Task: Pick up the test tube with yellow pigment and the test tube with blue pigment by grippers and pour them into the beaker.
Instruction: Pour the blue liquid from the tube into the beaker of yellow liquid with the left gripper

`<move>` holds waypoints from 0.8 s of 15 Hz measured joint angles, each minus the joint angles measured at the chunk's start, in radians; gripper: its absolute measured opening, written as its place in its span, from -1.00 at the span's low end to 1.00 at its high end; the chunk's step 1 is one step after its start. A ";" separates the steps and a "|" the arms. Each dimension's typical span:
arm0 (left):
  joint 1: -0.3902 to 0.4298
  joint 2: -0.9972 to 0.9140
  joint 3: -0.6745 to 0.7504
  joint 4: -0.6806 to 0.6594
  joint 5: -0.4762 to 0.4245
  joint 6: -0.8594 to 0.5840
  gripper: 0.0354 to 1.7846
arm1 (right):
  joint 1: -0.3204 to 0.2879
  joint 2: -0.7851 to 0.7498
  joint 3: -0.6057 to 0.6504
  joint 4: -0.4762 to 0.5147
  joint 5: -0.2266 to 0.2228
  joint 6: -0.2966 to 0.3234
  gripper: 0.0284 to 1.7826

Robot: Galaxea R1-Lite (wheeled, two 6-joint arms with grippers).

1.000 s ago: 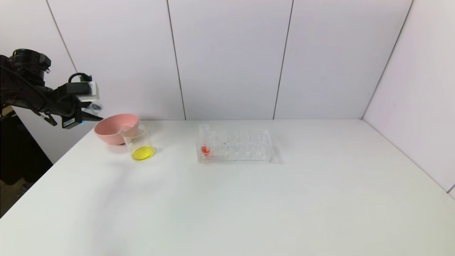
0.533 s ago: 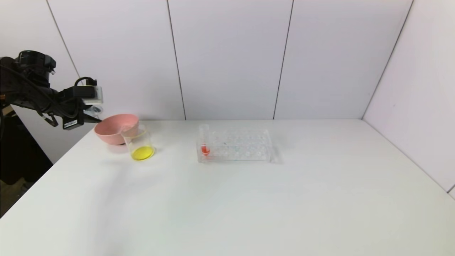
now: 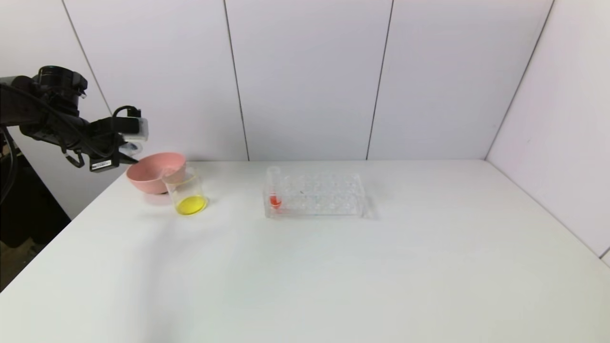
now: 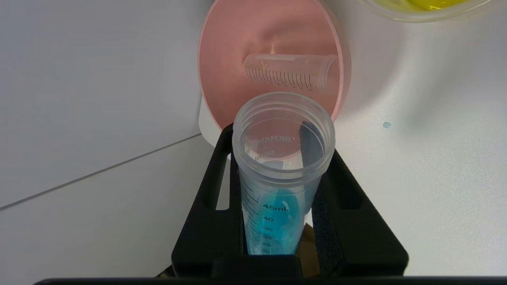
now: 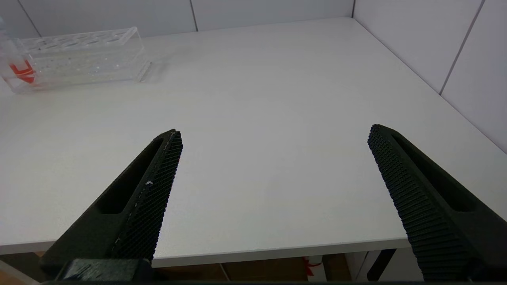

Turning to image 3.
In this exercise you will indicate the test tube with blue pigment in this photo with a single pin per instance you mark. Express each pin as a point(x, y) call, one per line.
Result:
point(129, 147)

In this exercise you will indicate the test tube with red pigment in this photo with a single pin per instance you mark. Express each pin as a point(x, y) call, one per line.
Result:
point(275, 200)

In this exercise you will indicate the clear glass beaker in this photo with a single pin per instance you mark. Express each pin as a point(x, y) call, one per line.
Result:
point(190, 205)

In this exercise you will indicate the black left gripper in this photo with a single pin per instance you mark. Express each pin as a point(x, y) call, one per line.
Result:
point(103, 164)

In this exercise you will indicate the pink bowl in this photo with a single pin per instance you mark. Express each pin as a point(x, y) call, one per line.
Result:
point(150, 174)

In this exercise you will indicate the black bulky object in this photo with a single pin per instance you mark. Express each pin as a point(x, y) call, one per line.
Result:
point(28, 214)

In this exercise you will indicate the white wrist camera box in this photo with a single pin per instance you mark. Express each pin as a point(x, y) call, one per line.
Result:
point(138, 129)

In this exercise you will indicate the clear acrylic test tube rack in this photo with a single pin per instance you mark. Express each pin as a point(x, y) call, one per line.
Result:
point(324, 200)

